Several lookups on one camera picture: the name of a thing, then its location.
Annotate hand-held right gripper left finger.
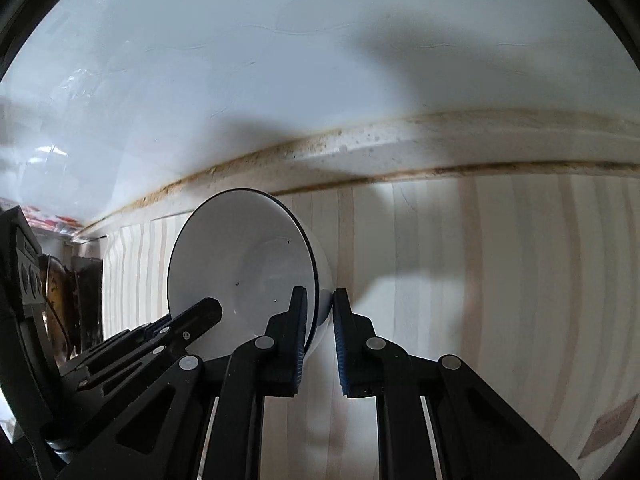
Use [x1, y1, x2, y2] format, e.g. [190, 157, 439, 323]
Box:
[60, 286, 309, 480]

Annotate black frying pan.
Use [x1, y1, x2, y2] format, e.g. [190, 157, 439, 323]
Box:
[39, 254, 103, 361]

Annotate colourful wall stickers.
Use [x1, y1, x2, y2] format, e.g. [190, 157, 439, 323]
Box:
[22, 205, 81, 237]

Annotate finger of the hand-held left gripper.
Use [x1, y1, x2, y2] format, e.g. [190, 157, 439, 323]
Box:
[60, 298, 224, 395]

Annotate brown square coaster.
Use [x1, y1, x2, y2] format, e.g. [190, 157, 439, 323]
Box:
[575, 394, 639, 461]

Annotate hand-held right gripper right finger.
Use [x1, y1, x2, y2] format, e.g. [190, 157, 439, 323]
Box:
[332, 287, 582, 480]

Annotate white bowl with dark rim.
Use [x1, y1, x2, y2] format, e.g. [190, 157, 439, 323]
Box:
[166, 188, 333, 361]

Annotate striped cat print table mat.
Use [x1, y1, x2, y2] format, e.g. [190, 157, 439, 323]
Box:
[101, 172, 640, 480]

